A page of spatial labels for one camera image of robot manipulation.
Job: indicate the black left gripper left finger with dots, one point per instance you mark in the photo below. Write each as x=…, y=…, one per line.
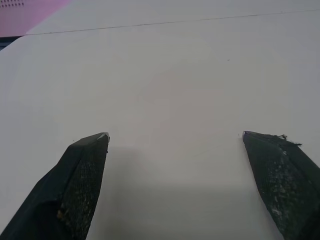
x=62, y=190

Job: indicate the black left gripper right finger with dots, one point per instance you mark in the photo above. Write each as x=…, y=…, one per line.
x=285, y=180

